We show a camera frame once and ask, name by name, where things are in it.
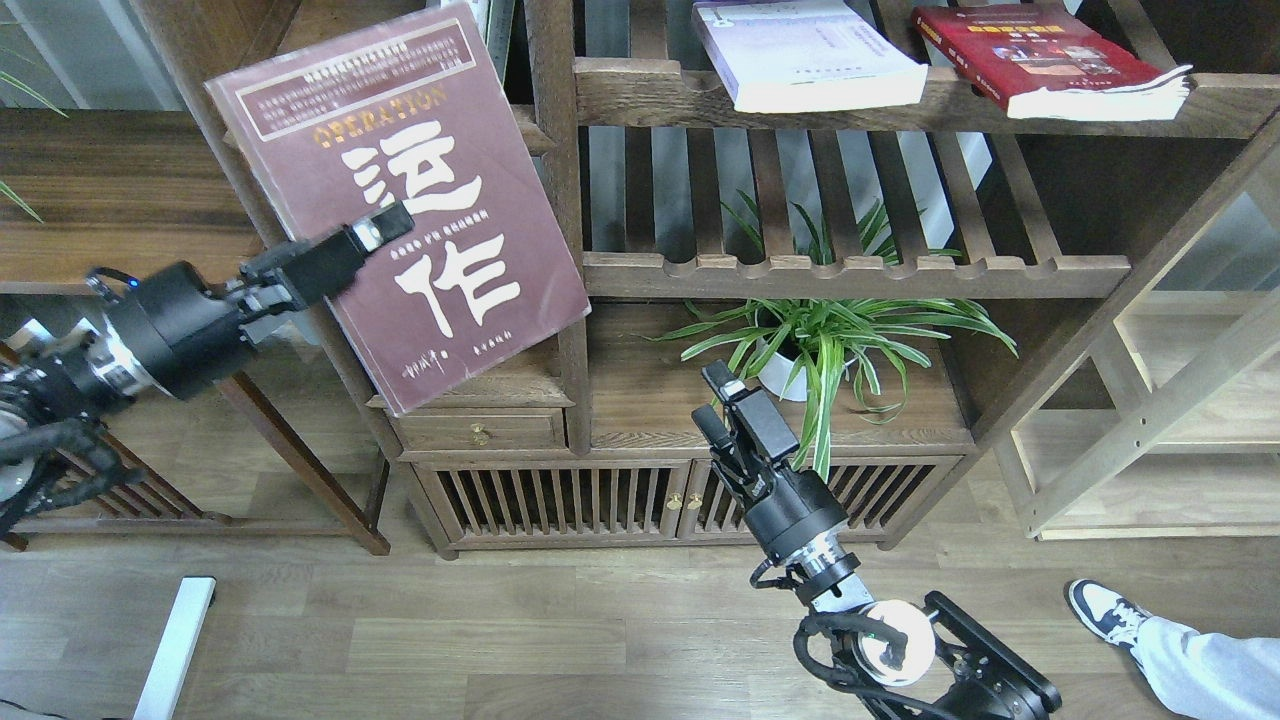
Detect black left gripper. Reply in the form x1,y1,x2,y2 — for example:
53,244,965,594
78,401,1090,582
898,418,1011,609
88,201,415,398

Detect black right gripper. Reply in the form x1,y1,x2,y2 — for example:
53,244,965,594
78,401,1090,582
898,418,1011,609
692,361,851,571

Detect maroon book with white characters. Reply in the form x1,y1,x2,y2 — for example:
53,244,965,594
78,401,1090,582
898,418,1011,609
205,6,590,416

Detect white thick book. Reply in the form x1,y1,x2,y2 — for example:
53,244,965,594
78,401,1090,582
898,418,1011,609
691,1,928,114

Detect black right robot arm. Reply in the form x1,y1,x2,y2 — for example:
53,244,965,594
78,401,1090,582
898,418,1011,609
692,361,1062,719

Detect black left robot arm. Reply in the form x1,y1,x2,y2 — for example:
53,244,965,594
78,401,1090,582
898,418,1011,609
1,201,413,530

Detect light wooden shelf unit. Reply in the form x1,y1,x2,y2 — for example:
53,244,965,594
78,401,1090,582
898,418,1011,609
989,150,1280,542

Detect red book on shelf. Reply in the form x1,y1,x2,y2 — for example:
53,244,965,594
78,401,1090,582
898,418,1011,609
911,4,1190,122

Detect white plant pot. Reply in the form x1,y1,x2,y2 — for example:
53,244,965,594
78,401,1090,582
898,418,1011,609
756,338,809,404

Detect green spider plant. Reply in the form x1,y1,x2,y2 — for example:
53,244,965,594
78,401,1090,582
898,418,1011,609
645,190,1019,480

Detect dark upright book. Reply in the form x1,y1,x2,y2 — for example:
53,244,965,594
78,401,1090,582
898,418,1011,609
466,1,515,50

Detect dark wooden bookshelf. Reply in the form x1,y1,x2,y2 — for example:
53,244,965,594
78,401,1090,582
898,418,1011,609
131,0,1280,561

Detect green leaves at left edge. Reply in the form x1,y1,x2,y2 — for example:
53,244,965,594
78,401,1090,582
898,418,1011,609
1,44,70,225

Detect white and navy sneaker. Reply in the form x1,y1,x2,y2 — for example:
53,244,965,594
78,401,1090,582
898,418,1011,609
1065,578,1153,651

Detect white metal bar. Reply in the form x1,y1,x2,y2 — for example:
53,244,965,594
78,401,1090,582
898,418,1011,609
132,577,216,719

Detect person leg grey trousers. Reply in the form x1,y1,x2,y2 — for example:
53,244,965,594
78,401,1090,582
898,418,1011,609
1132,616,1279,719

